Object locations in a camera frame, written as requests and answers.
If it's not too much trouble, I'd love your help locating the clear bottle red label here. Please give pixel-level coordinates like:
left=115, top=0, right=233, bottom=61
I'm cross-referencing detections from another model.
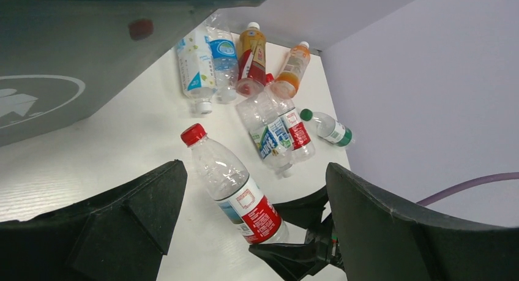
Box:
left=181, top=123, right=289, bottom=244

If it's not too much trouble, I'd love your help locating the clear bottle green cap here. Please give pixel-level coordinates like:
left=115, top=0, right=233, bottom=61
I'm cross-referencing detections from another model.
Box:
left=299, top=108, right=355, bottom=148

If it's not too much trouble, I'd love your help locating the white blue label bottle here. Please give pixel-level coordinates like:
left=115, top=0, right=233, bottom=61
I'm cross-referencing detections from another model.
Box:
left=174, top=25, right=217, bottom=114

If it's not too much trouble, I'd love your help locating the clear bottle red cap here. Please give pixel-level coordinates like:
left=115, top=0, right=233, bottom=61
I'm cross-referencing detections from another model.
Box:
left=265, top=73, right=316, bottom=163

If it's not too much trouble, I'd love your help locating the clear bottle blue green label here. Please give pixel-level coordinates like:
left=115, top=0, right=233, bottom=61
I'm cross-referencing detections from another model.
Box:
left=236, top=92, right=293, bottom=178

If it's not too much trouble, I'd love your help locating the orange juice bottle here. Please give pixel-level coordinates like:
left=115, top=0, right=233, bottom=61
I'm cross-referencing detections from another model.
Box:
left=272, top=41, right=311, bottom=99

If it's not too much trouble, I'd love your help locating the brown tea bottle red label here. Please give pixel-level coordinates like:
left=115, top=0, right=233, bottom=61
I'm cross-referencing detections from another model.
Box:
left=236, top=22, right=266, bottom=97

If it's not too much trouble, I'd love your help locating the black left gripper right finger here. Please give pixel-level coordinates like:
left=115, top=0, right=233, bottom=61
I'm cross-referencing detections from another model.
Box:
left=326, top=163, right=518, bottom=280

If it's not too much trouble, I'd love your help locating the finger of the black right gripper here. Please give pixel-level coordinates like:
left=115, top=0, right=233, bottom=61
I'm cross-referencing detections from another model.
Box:
left=248, top=244, right=321, bottom=280
left=273, top=186, right=329, bottom=230

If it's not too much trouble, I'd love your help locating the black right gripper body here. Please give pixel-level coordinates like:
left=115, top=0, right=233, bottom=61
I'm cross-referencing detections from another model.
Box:
left=305, top=214, right=345, bottom=271

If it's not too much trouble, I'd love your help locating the dark green trash bin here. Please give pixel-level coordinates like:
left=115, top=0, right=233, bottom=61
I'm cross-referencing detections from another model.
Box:
left=1, top=0, right=266, bottom=146

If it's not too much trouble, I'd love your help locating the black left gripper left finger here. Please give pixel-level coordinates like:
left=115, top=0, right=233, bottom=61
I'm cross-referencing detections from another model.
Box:
left=1, top=160, right=187, bottom=280

